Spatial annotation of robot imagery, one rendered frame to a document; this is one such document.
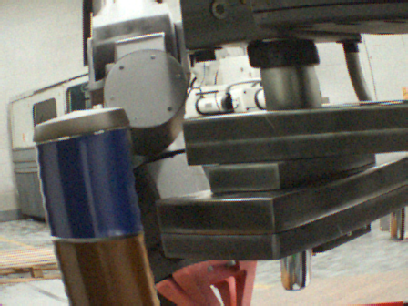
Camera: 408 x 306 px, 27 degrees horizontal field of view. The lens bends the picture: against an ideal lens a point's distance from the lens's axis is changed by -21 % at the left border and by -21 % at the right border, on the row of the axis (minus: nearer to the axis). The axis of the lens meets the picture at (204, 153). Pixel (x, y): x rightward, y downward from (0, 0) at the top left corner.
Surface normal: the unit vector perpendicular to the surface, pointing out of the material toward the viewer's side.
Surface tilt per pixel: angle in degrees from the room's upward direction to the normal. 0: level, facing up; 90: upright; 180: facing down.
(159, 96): 71
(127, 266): 76
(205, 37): 90
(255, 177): 90
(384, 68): 90
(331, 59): 90
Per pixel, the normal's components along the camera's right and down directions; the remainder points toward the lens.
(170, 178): 0.51, -0.43
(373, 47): -0.80, 0.14
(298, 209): 0.63, -0.04
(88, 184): 0.18, -0.22
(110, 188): 0.59, 0.21
